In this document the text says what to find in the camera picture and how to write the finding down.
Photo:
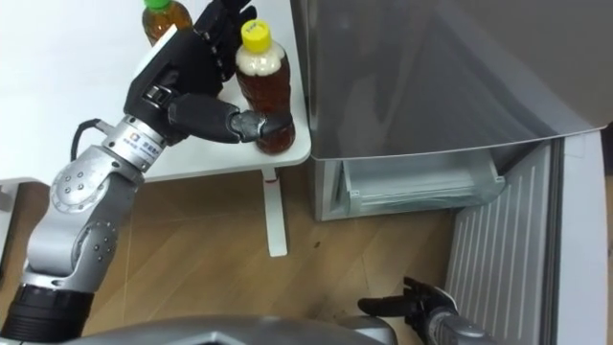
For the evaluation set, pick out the yellow-capped tea bottle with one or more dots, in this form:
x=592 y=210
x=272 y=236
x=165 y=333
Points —
x=266 y=86

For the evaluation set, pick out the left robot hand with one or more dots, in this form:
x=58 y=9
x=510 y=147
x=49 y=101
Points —
x=191 y=62

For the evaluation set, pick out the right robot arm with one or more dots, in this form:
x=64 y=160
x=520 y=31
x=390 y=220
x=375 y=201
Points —
x=455 y=330

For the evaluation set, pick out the grey fridge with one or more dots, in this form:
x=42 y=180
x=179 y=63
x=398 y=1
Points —
x=431 y=96

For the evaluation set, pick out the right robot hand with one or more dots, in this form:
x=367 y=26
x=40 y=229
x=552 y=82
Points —
x=412 y=302

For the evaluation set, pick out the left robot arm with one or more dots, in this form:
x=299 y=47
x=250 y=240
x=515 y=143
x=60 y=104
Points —
x=81 y=225

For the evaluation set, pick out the robot body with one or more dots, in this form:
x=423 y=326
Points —
x=230 y=333

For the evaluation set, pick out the green-capped tea bottle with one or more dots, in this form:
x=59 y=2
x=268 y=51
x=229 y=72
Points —
x=163 y=19

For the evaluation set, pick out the open fridge door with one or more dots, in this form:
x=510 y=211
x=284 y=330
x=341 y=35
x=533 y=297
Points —
x=527 y=249

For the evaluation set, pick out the white table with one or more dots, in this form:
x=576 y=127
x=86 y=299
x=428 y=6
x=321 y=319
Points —
x=96 y=86

